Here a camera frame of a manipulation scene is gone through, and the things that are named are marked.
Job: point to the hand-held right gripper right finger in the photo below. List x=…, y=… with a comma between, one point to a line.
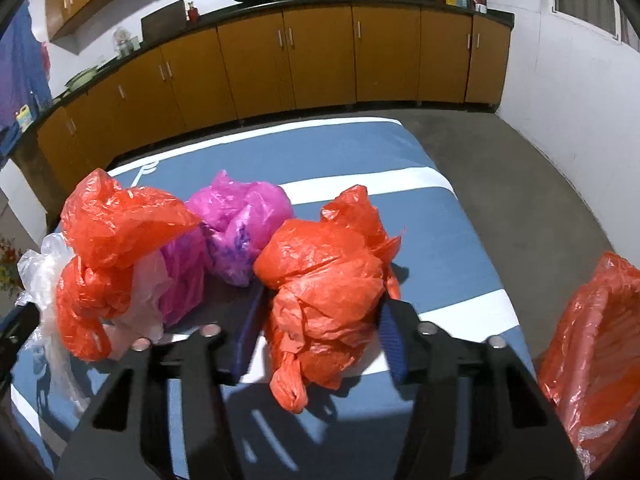
x=392, y=350

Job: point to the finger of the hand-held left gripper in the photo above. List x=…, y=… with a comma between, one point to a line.
x=17, y=325

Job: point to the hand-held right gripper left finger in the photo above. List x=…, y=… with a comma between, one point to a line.
x=245, y=345

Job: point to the twisted orange plastic bag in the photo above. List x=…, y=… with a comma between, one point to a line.
x=325, y=300

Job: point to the orange-lined bin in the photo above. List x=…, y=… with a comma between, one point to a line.
x=585, y=360

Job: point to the flower sticker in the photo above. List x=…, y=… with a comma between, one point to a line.
x=7, y=262

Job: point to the crumpled orange plastic bag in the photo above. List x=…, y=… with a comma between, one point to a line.
x=85, y=310
x=125, y=220

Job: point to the clear plastic bag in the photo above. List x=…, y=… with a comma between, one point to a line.
x=597, y=440
x=145, y=300

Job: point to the pink plastic bag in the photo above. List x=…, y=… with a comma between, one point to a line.
x=240, y=210

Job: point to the blue white striped tablecloth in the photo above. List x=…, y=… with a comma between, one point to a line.
x=360, y=160

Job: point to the yellow plastic bottle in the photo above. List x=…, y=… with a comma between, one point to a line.
x=25, y=117

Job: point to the blue hanging cloth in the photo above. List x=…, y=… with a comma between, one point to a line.
x=22, y=75

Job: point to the green basin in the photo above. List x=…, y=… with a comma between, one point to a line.
x=81, y=79

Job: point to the red hanging cloth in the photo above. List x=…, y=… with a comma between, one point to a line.
x=45, y=57

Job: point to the wooden lower cabinets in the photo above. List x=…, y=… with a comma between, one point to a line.
x=320, y=60

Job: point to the glass jar with clear bag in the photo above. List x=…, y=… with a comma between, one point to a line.
x=125, y=42

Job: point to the brown cutting board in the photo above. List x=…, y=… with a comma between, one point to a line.
x=164, y=21

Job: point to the red bottle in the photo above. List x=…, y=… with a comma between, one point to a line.
x=192, y=13

